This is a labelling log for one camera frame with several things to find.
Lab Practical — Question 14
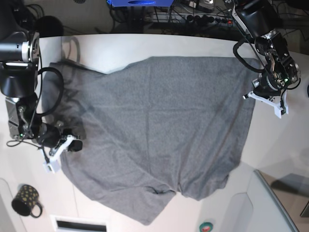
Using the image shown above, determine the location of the black mug with yellow dots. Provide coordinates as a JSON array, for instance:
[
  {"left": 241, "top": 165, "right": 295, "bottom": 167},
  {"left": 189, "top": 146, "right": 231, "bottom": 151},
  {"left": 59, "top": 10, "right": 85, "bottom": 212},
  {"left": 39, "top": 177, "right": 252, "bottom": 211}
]
[{"left": 11, "top": 185, "right": 43, "bottom": 218}]

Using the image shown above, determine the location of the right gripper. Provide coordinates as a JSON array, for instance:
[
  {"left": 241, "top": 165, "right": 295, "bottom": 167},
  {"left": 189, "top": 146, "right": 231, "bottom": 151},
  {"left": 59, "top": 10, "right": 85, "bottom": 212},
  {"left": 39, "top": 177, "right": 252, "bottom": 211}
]
[{"left": 33, "top": 123, "right": 83, "bottom": 152}]

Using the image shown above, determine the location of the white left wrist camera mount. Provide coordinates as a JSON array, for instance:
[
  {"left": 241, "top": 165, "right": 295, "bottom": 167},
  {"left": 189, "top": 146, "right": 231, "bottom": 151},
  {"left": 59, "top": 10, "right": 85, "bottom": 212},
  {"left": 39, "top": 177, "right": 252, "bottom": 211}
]
[{"left": 242, "top": 90, "right": 289, "bottom": 119}]

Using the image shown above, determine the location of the black power strip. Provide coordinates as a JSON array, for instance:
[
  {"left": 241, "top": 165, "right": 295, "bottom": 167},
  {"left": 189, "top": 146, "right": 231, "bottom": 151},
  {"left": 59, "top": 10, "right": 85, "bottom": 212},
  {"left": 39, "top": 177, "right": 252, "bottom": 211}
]
[{"left": 186, "top": 14, "right": 233, "bottom": 27}]

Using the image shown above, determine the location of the white slotted panel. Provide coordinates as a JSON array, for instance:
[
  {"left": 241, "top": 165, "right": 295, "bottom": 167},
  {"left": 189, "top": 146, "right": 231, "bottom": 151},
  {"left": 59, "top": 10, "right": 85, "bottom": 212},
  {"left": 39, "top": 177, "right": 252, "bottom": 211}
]
[{"left": 50, "top": 215, "right": 108, "bottom": 232}]

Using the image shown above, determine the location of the blue box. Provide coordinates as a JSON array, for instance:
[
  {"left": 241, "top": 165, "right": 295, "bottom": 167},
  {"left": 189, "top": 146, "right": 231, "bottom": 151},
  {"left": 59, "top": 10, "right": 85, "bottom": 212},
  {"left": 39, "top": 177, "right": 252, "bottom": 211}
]
[{"left": 107, "top": 0, "right": 174, "bottom": 7}]

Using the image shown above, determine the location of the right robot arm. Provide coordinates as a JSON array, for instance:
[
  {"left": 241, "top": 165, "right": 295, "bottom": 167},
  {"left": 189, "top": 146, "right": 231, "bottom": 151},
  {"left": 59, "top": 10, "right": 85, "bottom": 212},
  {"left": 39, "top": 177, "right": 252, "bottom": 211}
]
[{"left": 0, "top": 0, "right": 83, "bottom": 153}]

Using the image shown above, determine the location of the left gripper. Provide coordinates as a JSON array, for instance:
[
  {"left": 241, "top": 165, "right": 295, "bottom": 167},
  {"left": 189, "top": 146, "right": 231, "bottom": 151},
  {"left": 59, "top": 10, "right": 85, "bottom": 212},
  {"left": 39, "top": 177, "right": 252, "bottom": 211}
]
[{"left": 252, "top": 75, "right": 281, "bottom": 98}]

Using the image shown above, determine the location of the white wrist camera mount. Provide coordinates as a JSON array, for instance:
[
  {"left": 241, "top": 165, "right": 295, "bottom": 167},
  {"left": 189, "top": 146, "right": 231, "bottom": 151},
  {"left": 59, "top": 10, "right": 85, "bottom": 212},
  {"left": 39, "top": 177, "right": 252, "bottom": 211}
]
[
  {"left": 42, "top": 134, "right": 81, "bottom": 174},
  {"left": 242, "top": 90, "right": 289, "bottom": 119}
]

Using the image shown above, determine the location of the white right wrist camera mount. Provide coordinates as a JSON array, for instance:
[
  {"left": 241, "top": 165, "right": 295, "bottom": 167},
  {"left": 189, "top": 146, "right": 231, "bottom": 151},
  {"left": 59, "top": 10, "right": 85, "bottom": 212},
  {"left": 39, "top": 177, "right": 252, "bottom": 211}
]
[{"left": 42, "top": 134, "right": 81, "bottom": 174}]

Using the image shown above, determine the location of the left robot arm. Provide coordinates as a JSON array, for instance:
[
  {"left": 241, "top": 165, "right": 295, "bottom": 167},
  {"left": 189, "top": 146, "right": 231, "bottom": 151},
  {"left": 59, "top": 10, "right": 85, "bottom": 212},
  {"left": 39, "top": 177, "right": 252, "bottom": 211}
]
[{"left": 225, "top": 0, "right": 300, "bottom": 99}]

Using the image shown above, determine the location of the grey t-shirt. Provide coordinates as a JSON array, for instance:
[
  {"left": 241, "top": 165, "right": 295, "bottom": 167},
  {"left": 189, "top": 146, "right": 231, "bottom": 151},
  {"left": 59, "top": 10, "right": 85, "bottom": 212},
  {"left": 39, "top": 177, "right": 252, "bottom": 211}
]
[{"left": 46, "top": 57, "right": 258, "bottom": 225}]

